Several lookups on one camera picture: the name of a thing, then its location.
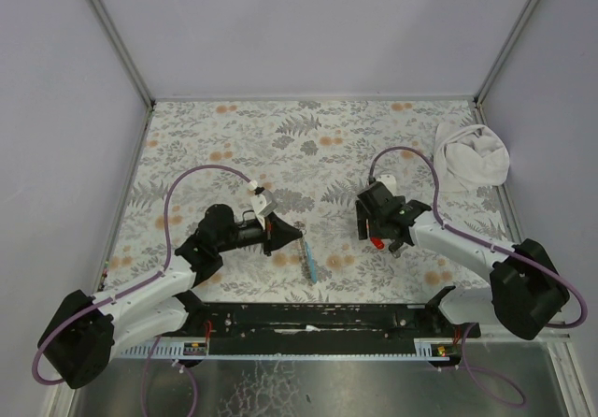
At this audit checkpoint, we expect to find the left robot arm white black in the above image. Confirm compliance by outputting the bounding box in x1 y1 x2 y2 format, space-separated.
32 204 303 389

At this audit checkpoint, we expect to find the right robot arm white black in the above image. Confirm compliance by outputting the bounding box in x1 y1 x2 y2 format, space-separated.
355 181 569 340

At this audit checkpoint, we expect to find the key with red tag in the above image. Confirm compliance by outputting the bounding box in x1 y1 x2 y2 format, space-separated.
370 237 385 250

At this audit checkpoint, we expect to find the floral patterned table mat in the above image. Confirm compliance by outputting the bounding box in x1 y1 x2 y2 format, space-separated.
107 99 529 306

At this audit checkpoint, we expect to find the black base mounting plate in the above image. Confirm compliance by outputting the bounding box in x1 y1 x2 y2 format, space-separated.
165 302 468 338

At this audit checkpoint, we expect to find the crumpled white cloth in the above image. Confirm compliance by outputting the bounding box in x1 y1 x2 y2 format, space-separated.
433 123 510 193

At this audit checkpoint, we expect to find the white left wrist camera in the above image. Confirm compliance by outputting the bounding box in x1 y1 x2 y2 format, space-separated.
248 180 277 229

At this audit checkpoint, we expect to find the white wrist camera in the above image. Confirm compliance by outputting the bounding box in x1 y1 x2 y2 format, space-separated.
248 180 277 229
368 174 397 195

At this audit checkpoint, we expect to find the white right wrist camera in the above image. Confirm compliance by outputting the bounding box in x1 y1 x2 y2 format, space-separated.
368 174 397 195

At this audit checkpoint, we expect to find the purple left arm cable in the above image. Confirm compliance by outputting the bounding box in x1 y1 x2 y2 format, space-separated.
30 164 256 386

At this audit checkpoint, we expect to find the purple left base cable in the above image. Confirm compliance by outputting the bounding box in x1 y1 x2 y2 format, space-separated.
139 335 200 417

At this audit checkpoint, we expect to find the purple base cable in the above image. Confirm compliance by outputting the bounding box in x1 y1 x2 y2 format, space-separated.
460 323 527 409
139 335 200 417

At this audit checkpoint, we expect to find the white slotted cable duct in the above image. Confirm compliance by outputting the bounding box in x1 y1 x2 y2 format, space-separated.
119 338 461 363

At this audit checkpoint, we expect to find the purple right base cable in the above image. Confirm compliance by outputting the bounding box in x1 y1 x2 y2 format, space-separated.
460 323 527 409

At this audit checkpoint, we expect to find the aluminium frame left post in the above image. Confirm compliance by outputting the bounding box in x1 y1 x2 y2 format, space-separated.
86 0 155 108

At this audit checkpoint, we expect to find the aluminium frame post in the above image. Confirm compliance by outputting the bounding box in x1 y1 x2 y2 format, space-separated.
86 0 155 108
474 0 541 108

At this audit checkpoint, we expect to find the aluminium frame right post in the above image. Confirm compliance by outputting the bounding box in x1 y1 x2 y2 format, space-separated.
474 0 541 108

